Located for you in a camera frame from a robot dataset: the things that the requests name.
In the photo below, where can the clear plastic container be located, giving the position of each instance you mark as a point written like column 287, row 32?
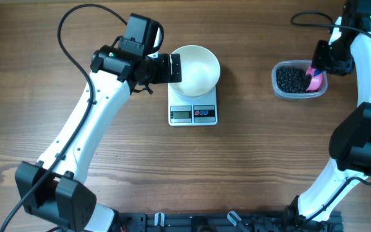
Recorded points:
column 304, row 65

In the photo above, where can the white bowl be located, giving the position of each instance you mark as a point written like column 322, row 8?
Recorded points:
column 200, row 71

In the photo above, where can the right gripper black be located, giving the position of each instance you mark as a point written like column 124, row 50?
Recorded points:
column 319, row 62

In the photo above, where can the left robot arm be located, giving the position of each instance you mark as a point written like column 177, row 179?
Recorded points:
column 53, row 188

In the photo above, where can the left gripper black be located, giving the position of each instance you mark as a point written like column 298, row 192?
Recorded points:
column 164, row 77

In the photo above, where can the black beans pile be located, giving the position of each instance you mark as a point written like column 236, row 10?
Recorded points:
column 291, row 79

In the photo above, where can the pink scoop with blue handle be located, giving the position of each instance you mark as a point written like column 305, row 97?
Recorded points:
column 314, row 82

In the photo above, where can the white digital kitchen scale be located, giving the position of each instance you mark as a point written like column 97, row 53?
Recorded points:
column 192, row 111

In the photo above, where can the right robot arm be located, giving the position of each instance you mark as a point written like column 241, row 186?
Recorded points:
column 350, row 143

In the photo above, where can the black mounting rail base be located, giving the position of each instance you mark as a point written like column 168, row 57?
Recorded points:
column 217, row 222

